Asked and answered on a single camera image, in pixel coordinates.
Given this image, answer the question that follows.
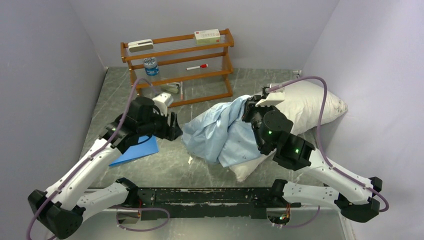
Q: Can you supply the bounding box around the white eraser block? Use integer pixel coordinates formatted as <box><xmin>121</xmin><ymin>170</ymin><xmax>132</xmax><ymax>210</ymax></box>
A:
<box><xmin>127</xmin><ymin>39</ymin><xmax>154</xmax><ymax>53</ymax></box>

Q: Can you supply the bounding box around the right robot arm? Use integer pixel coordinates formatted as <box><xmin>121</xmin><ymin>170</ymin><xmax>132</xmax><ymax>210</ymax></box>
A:
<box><xmin>242</xmin><ymin>95</ymin><xmax>383</xmax><ymax>223</ymax></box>

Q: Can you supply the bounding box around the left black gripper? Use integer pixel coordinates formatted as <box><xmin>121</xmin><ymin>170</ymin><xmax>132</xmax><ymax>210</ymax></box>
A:
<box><xmin>137</xmin><ymin>106</ymin><xmax>183</xmax><ymax>141</ymax></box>

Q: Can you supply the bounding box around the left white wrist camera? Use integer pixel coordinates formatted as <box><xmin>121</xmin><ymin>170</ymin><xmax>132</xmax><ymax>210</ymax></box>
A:
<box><xmin>152</xmin><ymin>92</ymin><xmax>174</xmax><ymax>116</ymax></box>

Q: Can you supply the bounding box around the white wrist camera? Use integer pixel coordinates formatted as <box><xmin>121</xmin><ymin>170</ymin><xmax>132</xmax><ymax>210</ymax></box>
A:
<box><xmin>152</xmin><ymin>92</ymin><xmax>174</xmax><ymax>116</ymax></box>
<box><xmin>255</xmin><ymin>86</ymin><xmax>285</xmax><ymax>107</ymax></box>

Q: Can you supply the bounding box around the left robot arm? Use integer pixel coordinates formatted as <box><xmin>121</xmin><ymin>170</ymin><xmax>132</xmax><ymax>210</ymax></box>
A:
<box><xmin>28</xmin><ymin>93</ymin><xmax>182</xmax><ymax>240</ymax></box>

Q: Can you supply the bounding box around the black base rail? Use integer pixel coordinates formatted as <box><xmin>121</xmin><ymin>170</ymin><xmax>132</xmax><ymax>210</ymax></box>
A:
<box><xmin>131</xmin><ymin>187</ymin><xmax>301</xmax><ymax>221</ymax></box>

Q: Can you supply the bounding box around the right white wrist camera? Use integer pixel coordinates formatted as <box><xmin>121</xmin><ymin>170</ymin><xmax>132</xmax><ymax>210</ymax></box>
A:
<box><xmin>255</xmin><ymin>86</ymin><xmax>285</xmax><ymax>107</ymax></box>

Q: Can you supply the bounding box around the white pillow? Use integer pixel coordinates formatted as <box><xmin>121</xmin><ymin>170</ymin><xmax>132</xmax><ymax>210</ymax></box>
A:
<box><xmin>219</xmin><ymin>81</ymin><xmax>348</xmax><ymax>182</ymax></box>

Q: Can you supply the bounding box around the wooden shelf rack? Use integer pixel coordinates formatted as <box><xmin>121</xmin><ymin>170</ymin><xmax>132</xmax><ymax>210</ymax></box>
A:
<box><xmin>119</xmin><ymin>28</ymin><xmax>235</xmax><ymax>107</ymax></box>

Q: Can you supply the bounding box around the red capped white marker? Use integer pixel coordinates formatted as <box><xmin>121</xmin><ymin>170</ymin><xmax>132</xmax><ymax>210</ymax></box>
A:
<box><xmin>186</xmin><ymin>63</ymin><xmax>209</xmax><ymax>71</ymax></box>

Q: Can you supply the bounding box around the white box with red label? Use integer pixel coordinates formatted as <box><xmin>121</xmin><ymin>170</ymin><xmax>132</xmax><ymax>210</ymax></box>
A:
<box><xmin>194</xmin><ymin>29</ymin><xmax>221</xmax><ymax>45</ymax></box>

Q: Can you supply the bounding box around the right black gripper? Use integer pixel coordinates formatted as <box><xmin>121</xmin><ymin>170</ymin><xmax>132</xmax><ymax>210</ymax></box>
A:
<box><xmin>241</xmin><ymin>94</ymin><xmax>275</xmax><ymax>152</ymax></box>

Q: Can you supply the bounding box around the light blue pillowcase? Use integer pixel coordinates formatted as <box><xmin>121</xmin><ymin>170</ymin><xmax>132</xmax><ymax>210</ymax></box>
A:
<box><xmin>181</xmin><ymin>95</ymin><xmax>262</xmax><ymax>168</ymax></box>

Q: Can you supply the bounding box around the blue flat board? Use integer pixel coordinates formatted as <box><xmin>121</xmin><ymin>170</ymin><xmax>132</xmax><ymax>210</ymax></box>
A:
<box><xmin>109</xmin><ymin>136</ymin><xmax>159</xmax><ymax>167</ymax></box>

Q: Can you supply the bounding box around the small stapler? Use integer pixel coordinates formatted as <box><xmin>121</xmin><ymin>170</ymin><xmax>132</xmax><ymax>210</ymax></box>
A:
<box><xmin>160</xmin><ymin>83</ymin><xmax>180</xmax><ymax>94</ymax></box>

